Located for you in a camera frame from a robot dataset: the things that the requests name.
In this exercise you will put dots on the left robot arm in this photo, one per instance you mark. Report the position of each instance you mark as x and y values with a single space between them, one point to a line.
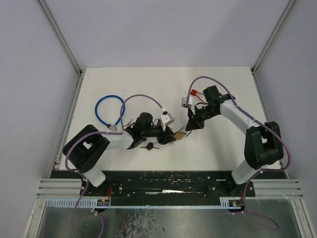
86 148

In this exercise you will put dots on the grey slotted cable duct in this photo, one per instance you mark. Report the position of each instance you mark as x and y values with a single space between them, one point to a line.
93 203

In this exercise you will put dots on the large brass padlock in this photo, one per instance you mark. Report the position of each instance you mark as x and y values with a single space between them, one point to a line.
181 133

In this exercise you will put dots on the red cable padlock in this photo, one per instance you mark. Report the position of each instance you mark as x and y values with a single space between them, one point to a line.
199 95

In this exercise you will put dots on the aluminium frame post right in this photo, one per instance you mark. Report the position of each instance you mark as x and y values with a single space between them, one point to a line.
279 24

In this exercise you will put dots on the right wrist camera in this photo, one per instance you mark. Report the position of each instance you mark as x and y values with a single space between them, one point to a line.
187 102

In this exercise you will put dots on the blue cable lock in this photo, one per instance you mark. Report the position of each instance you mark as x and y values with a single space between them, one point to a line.
109 111

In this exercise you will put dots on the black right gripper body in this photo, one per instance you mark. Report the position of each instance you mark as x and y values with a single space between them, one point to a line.
197 116

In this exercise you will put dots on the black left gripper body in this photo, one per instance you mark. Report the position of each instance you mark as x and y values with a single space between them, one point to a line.
164 135

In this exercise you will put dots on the black-headed keys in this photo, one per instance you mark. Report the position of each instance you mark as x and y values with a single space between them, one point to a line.
149 146

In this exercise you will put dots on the aluminium frame post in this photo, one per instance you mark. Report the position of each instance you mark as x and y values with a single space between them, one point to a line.
59 35
279 24

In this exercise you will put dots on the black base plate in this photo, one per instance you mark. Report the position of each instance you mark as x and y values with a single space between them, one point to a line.
167 188

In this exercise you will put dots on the aluminium frame post left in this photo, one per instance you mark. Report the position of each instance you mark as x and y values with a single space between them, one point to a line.
59 35

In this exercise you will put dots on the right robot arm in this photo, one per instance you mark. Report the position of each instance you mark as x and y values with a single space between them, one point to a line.
261 148

